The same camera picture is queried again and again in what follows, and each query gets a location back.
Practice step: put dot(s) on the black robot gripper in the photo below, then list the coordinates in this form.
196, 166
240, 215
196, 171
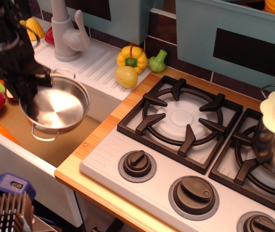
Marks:
21, 72

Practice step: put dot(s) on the small steel pan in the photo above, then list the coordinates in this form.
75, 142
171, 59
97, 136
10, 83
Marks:
57, 109

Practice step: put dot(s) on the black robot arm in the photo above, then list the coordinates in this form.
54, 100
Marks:
9, 22

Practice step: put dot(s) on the left brown stove knob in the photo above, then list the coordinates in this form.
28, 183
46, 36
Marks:
137, 166

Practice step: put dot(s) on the brown stove knob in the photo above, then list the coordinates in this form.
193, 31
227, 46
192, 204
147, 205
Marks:
137, 166
255, 221
193, 198

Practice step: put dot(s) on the middle brown stove knob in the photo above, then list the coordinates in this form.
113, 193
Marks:
193, 198

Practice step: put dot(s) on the tall steel pot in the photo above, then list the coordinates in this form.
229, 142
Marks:
264, 140

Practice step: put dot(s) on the right brown stove knob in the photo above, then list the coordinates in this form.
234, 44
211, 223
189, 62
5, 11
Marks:
255, 221

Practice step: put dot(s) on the purple toy eggplant half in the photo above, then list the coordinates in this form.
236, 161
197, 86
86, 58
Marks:
10, 96

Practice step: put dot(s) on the red toy pepper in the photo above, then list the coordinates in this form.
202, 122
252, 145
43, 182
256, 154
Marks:
49, 36

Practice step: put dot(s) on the grey toy faucet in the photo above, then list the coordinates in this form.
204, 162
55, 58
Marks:
69, 42

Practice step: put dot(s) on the yellow toy corn half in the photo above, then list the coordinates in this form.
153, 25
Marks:
34, 29

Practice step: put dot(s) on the small yellow toy corn piece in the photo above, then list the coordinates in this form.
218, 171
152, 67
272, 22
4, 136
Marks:
22, 22

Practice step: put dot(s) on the blue clamp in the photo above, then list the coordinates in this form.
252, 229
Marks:
11, 183

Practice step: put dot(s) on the yellow toy potato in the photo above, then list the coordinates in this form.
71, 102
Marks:
126, 76

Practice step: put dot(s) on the yellow toy bell pepper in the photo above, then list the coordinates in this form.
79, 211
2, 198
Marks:
132, 56

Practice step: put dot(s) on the left teal cabinet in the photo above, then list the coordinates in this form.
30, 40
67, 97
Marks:
125, 19

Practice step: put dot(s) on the teal cabinet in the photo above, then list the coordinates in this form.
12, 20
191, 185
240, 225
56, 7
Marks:
228, 39
125, 19

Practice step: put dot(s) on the metal heat sink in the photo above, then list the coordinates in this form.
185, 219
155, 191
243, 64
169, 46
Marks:
16, 213

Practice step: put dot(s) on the green toy broccoli stalk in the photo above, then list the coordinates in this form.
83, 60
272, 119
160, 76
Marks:
157, 64

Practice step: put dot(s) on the black left burner grate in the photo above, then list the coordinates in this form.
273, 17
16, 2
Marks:
182, 122

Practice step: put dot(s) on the black burner grate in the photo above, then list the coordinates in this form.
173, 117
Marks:
237, 167
182, 122

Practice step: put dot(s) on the right teal cabinet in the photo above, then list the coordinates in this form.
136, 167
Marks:
228, 39

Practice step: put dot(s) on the black right burner grate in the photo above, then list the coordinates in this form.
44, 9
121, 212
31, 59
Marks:
237, 167

